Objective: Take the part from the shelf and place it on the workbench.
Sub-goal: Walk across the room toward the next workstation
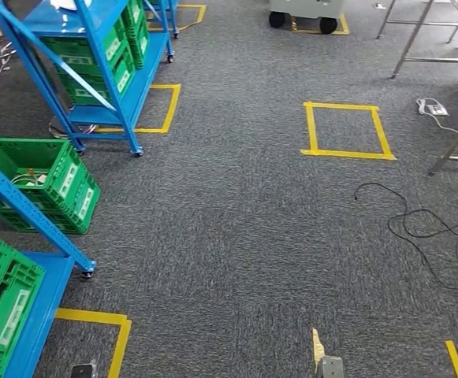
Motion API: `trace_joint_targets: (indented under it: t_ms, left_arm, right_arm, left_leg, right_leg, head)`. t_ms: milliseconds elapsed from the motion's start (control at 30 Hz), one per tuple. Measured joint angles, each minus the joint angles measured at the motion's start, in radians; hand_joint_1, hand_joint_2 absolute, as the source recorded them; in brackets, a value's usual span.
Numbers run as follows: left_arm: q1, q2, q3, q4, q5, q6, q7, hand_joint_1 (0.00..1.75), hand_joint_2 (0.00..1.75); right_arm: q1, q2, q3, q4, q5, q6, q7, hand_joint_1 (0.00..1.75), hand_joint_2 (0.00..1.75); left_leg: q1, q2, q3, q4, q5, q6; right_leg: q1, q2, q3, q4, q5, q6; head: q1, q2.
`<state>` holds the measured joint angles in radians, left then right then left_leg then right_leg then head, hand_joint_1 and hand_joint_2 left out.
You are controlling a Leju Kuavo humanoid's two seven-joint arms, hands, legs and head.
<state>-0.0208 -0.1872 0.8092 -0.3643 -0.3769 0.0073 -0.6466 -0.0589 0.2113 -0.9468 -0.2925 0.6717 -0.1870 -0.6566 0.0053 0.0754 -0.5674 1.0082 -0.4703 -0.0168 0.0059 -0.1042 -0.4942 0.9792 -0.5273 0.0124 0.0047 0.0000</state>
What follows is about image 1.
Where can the yellow floor tape strip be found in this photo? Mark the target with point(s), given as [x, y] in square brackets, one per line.
[455, 360]

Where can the green plastic crate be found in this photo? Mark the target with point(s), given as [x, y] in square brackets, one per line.
[91, 78]
[63, 156]
[23, 271]
[136, 31]

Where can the chrome stanchion base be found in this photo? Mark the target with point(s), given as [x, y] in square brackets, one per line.
[71, 128]

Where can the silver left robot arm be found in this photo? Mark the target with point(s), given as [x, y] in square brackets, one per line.
[82, 370]

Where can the white wheeled cart robot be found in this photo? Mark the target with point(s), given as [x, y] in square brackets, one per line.
[304, 8]

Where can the blue metal shelf rack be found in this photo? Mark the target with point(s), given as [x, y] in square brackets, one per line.
[171, 21]
[47, 302]
[146, 78]

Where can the worn yellow tape strip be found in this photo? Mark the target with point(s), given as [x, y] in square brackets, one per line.
[317, 347]

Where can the grey floor socket box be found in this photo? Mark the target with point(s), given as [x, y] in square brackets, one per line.
[436, 109]

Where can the white plastic part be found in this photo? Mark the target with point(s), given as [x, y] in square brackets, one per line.
[69, 4]

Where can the steel table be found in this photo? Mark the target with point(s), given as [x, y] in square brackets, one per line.
[384, 21]
[453, 145]

